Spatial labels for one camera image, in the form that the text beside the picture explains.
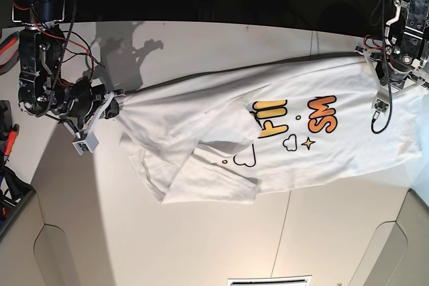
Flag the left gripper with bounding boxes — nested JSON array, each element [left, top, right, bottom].
[[355, 44, 428, 112]]

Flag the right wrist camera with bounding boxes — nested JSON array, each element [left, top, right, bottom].
[[72, 133, 99, 155]]

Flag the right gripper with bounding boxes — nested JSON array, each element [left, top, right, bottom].
[[56, 80, 125, 140]]

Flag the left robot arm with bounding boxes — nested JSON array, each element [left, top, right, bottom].
[[355, 0, 428, 119]]

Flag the white printed t-shirt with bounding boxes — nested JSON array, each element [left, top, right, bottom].
[[117, 58, 427, 204]]

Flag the white vent grille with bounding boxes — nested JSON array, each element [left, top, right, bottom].
[[227, 275, 312, 286]]

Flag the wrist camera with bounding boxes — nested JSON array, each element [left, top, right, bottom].
[[372, 98, 389, 121], [72, 133, 99, 155]]

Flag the red handled tool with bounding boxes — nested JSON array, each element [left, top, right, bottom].
[[3, 124, 19, 165]]

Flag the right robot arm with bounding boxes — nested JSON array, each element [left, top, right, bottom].
[[12, 0, 125, 155]]

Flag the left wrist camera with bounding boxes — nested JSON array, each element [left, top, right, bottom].
[[372, 98, 389, 121]]

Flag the orange grey pliers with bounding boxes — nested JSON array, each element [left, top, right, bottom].
[[0, 29, 21, 77]]

